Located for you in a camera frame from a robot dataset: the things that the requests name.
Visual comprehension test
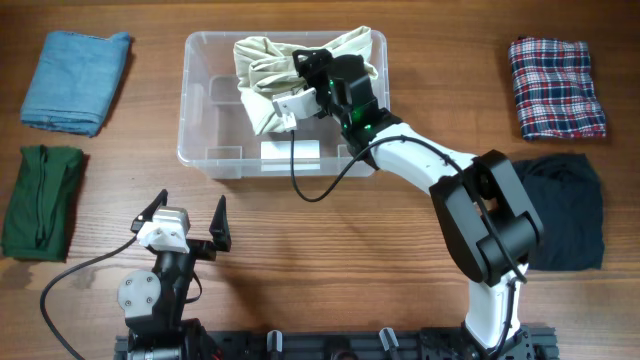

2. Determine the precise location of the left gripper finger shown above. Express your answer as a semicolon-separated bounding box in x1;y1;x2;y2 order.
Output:
209;195;230;241
134;189;168;223

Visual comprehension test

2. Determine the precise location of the cream cloth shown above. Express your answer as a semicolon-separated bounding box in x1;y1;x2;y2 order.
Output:
233;26;379;136

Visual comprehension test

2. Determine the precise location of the red plaid cloth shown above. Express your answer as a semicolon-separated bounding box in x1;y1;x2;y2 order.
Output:
508;37;607;141

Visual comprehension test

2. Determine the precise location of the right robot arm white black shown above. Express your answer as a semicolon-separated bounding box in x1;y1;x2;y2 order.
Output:
293;49;543;359

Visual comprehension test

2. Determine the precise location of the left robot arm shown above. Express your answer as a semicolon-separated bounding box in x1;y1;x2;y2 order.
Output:
114;190;232;360

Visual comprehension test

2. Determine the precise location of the clear plastic storage container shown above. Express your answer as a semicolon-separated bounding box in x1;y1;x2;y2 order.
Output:
177;31;373;179

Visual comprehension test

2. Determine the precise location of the white label sticker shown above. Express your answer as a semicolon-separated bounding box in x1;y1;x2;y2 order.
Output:
260;140;321;172

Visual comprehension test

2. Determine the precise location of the folded dark green cloth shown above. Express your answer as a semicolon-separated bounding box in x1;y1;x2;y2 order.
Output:
1;145;84;262

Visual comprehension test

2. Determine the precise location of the folded light blue cloth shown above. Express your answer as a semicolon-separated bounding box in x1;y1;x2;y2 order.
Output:
20;31;131;137

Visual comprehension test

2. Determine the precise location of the folded black cloth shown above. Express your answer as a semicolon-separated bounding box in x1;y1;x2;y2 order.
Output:
513;153;605;271

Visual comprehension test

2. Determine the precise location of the right black camera cable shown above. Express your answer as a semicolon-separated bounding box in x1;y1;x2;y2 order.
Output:
289;128;526;357

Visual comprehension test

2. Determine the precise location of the black camera cable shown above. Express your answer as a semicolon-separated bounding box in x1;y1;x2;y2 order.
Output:
289;128;526;357
39;235;139;360

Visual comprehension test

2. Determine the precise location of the left black camera cable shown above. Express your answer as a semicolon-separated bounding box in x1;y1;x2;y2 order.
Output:
39;235;139;360

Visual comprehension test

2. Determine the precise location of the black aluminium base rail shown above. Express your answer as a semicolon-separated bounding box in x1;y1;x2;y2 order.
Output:
113;325;560;360

